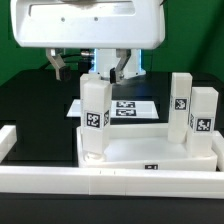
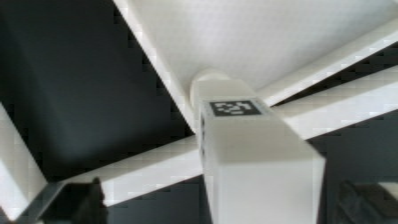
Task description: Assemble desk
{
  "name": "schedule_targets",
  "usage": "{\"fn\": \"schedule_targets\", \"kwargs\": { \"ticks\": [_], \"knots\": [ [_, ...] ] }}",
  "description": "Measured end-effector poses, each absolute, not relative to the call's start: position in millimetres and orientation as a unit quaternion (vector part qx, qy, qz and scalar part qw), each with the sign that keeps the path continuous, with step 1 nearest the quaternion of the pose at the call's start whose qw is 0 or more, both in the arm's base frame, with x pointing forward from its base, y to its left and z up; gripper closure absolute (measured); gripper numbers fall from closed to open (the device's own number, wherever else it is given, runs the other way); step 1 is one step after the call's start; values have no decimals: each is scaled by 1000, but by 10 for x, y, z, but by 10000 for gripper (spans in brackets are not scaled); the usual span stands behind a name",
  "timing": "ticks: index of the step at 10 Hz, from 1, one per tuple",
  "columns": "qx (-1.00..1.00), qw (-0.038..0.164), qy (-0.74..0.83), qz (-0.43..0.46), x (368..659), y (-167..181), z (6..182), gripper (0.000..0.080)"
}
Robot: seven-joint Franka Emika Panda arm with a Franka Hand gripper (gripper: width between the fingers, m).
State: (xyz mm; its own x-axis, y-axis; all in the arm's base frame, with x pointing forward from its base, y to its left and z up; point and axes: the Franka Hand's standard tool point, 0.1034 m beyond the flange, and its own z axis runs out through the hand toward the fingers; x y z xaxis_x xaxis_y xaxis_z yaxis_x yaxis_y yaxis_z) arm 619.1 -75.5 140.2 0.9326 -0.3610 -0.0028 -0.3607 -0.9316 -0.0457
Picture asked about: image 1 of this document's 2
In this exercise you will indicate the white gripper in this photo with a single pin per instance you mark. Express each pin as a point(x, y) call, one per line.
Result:
point(100, 24)

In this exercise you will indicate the white desk top tray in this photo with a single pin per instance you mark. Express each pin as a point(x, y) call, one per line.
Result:
point(145, 146)

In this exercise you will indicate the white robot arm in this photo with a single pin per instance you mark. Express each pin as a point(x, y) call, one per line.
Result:
point(105, 59)

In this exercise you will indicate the fiducial marker sheet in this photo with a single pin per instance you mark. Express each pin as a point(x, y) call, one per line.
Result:
point(116, 108)

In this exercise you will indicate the white U-shaped fence frame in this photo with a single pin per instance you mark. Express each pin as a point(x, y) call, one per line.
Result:
point(100, 181)

